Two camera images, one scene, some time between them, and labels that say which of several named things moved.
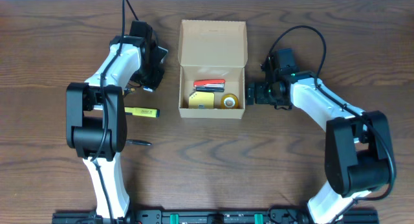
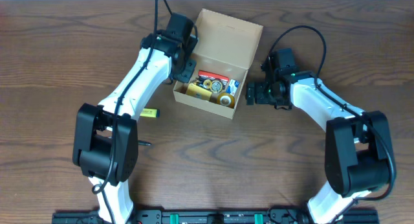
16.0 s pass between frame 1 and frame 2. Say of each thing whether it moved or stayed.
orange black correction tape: moved
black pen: stayed
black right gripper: stayed
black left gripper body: moved
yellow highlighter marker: stayed
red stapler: moved
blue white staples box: moved
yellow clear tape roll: moved
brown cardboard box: moved
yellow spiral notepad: moved
